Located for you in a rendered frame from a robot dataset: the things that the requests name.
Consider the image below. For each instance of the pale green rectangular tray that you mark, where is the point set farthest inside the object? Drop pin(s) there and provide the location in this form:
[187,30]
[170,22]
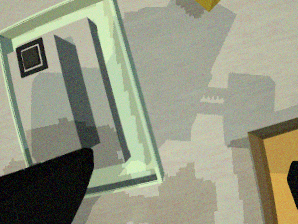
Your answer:
[144,167]

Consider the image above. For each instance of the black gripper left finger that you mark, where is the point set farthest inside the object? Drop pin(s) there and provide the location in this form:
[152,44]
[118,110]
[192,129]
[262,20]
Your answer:
[46,193]

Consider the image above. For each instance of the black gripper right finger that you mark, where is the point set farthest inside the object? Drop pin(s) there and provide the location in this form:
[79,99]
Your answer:
[292,179]

